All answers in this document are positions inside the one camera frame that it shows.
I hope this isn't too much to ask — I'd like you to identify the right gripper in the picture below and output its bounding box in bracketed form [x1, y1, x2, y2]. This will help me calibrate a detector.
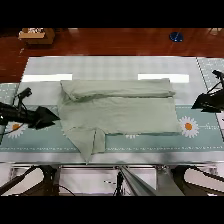
[205, 90, 224, 114]

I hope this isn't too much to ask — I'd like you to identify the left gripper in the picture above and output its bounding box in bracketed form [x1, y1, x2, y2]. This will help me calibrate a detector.
[27, 106, 47, 131]

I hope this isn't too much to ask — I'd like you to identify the blue round object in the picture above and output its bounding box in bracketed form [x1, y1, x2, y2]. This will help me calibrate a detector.
[168, 31, 185, 43]

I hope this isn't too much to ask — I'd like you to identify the cardboard box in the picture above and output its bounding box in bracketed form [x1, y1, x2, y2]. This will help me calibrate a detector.
[17, 27, 56, 46]

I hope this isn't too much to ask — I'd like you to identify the light green shirt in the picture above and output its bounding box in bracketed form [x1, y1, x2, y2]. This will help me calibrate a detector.
[56, 77, 183, 165]

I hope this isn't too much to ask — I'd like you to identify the black cable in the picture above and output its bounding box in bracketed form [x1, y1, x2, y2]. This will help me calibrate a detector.
[103, 171, 127, 197]
[0, 121, 30, 136]

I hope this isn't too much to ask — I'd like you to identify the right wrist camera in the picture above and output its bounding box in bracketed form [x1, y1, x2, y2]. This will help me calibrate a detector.
[211, 69, 224, 88]

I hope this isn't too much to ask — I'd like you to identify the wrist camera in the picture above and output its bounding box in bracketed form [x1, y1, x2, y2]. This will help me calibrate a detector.
[15, 87, 33, 105]
[211, 69, 224, 88]

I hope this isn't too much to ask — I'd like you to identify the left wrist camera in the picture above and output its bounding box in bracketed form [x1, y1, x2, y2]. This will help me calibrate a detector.
[15, 87, 33, 105]

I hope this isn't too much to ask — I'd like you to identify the silver frame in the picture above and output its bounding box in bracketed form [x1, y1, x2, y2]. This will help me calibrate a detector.
[0, 161, 224, 197]

